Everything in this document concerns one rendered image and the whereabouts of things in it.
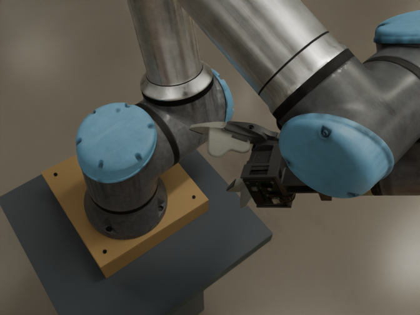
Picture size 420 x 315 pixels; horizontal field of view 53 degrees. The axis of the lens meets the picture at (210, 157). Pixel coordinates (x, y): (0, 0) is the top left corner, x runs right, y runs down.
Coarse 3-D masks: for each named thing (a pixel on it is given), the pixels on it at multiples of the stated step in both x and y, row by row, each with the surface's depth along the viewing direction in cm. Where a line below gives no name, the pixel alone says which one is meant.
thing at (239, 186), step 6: (234, 180) 70; (240, 180) 69; (228, 186) 71; (234, 186) 69; (240, 186) 69; (246, 192) 67; (240, 198) 68; (246, 198) 66; (240, 204) 66; (246, 204) 65
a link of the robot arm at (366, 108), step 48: (192, 0) 38; (240, 0) 36; (288, 0) 36; (240, 48) 37; (288, 48) 35; (336, 48) 36; (288, 96) 36; (336, 96) 34; (384, 96) 35; (288, 144) 37; (336, 144) 33; (384, 144) 34; (336, 192) 37
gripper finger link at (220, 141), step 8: (192, 128) 61; (200, 128) 61; (208, 128) 60; (216, 128) 60; (208, 136) 59; (216, 136) 59; (224, 136) 60; (232, 136) 60; (240, 136) 59; (208, 144) 58; (216, 144) 58; (224, 144) 59; (232, 144) 59; (240, 144) 59; (248, 144) 59; (208, 152) 58; (216, 152) 58; (224, 152) 58; (240, 152) 59
